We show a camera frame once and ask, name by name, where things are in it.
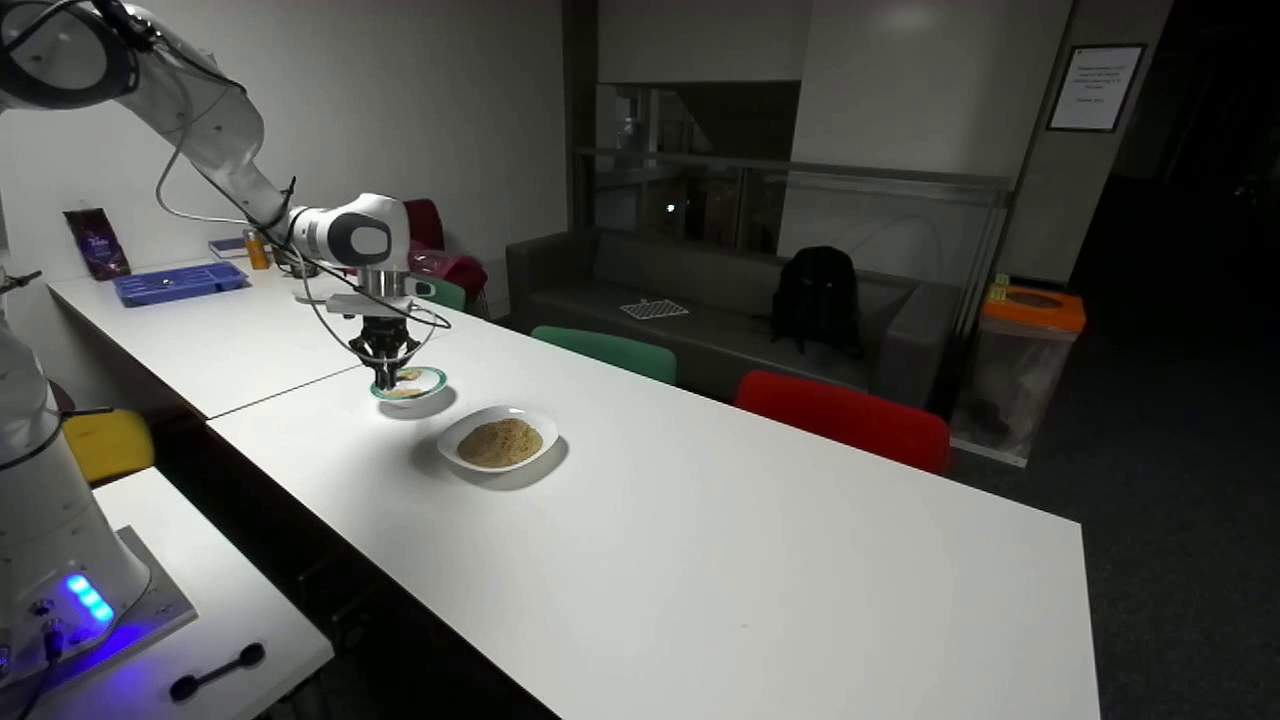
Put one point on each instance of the white bowl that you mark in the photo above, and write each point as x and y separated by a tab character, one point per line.
553	445

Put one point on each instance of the bin with orange lid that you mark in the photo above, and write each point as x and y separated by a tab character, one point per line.
1021	374

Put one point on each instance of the framed wall notice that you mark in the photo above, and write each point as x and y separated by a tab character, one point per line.
1096	86

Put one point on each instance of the brown grain contents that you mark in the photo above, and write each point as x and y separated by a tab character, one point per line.
503	440

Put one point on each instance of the green rimmed bowl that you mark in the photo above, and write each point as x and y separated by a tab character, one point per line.
425	391

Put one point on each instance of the green chair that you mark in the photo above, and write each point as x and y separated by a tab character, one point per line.
605	352
443	295

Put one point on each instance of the white paper sheet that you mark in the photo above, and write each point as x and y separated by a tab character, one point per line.
653	309

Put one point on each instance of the blue flat box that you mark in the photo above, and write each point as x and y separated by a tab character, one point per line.
183	282

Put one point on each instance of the dark purple tablet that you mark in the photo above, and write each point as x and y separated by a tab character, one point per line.
96	245

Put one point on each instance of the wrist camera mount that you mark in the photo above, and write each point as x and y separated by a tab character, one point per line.
362	307

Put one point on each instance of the black backpack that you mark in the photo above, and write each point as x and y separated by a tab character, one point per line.
812	302

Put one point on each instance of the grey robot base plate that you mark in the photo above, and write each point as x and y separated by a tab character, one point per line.
134	621

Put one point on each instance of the dark red chair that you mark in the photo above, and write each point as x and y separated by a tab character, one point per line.
446	264

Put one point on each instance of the dark grey sofa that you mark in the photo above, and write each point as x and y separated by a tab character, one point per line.
723	302

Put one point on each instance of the yellow stool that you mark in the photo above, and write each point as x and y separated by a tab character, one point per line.
111	445

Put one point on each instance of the orange bottle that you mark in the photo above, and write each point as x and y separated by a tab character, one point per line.
256	250

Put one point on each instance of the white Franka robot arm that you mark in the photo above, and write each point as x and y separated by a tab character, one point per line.
184	105

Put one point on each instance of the black dumbbell shaped tool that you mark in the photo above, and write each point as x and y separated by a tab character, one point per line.
213	673

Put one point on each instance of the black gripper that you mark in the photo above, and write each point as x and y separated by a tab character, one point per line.
380	338

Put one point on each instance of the glass railing panel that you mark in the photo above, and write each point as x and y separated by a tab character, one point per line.
723	206

